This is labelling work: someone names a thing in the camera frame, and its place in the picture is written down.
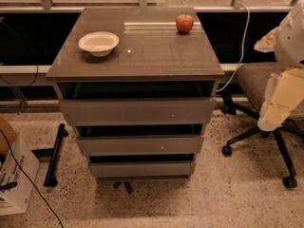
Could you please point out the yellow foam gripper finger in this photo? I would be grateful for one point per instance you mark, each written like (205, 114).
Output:
(284, 92)

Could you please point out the grey bottom drawer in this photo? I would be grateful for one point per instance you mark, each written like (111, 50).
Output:
(141, 169)

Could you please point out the grey drawer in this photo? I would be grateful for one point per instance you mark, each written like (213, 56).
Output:
(144, 145)
(141, 169)
(137, 112)

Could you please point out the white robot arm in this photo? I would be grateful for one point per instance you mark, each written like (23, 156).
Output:
(287, 40)

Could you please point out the grey top drawer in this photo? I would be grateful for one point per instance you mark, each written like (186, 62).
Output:
(137, 112)

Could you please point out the grey drawer cabinet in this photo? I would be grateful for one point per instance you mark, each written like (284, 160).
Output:
(151, 62)

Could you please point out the grey middle drawer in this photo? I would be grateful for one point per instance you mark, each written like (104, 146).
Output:
(144, 145)

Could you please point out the grey office chair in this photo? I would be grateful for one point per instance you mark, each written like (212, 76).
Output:
(252, 79)

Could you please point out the red apple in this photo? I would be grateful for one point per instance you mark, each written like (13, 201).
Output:
(184, 23)

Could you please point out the white paper bowl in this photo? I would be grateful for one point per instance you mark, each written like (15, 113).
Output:
(99, 44)

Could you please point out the black metal bar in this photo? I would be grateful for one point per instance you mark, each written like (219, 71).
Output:
(50, 180)

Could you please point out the cardboard box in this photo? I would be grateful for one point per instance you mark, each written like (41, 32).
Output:
(18, 164)

